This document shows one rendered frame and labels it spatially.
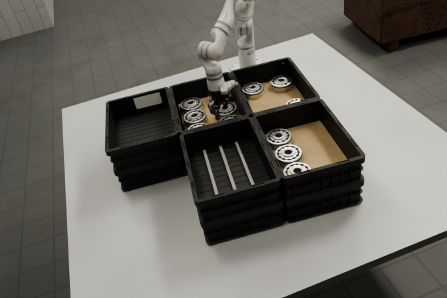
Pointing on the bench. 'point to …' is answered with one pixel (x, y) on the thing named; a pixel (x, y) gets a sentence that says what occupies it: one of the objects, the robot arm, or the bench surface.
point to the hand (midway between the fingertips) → (221, 113)
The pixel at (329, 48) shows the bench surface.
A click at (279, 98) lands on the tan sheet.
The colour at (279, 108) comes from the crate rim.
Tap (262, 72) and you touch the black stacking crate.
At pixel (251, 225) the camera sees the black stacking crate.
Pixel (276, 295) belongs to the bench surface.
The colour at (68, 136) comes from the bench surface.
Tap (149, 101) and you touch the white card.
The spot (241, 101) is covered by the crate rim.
